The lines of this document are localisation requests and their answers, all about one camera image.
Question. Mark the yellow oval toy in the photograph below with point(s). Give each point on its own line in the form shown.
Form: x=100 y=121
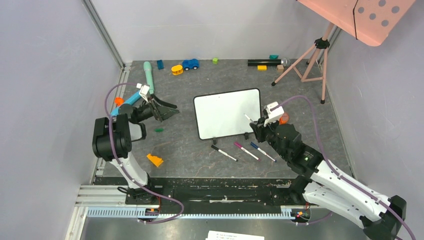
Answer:
x=177 y=69

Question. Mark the pink perforated panel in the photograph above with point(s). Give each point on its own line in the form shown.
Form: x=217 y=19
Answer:
x=369 y=21

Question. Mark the orange rounded toy brick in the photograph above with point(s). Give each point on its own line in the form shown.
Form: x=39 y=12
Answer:
x=284 y=118

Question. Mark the yellow block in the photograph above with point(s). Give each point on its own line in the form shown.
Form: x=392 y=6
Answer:
x=262 y=67

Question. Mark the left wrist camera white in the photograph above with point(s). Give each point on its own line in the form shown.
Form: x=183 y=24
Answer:
x=144 y=91

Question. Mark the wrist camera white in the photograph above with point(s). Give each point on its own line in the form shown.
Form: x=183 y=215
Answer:
x=144 y=91
x=273 y=113

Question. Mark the green whiteboard marker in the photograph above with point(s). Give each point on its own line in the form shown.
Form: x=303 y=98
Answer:
x=248 y=118

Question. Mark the orange wedge toy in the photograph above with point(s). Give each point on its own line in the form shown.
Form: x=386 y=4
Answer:
x=155 y=160

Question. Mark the blue toy marker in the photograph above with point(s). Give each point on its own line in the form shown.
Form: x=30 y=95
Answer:
x=130 y=101

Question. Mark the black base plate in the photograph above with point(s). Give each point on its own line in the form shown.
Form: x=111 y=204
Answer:
x=223 y=195

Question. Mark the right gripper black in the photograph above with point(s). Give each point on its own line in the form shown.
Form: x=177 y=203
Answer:
x=260 y=127

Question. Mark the purple capped whiteboard marker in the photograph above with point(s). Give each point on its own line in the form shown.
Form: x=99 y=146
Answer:
x=245 y=150

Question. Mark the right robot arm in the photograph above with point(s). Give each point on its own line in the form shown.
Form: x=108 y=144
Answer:
x=320 y=182

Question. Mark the black capped whiteboard marker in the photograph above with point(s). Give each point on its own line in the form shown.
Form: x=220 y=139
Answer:
x=223 y=152

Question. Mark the pink tripod stand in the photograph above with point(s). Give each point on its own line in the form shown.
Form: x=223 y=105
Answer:
x=320 y=45

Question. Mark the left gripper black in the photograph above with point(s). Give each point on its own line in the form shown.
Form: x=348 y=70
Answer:
x=165 y=112

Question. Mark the white whiteboard black frame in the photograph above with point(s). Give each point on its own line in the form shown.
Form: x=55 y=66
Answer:
x=219 y=115

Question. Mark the teal block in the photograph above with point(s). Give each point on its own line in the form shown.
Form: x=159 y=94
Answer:
x=273 y=57

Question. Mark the white paper sheet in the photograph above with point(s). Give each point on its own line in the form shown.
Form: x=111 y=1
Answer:
x=220 y=235

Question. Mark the dark blue block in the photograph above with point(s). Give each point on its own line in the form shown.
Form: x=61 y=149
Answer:
x=160 y=64

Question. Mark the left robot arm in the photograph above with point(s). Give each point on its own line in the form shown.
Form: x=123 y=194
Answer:
x=113 y=137

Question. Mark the black cylinder tube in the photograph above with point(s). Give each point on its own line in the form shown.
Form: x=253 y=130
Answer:
x=264 y=62

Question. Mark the blue capped whiteboard marker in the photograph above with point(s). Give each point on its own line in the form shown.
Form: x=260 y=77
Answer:
x=262 y=151

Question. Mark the blue toy car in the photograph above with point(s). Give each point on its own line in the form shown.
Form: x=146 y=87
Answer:
x=190 y=64

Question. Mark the clear round bulb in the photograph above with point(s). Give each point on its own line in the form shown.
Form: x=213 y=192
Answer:
x=285 y=61

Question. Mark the mint green toy marker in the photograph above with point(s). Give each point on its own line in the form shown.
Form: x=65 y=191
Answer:
x=147 y=67

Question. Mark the small orange toy piece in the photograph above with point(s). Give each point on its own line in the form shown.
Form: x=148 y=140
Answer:
x=119 y=101

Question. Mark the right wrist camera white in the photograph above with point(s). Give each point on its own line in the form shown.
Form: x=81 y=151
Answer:
x=273 y=113

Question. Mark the beige wooden block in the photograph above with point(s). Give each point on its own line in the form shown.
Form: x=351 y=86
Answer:
x=280 y=68

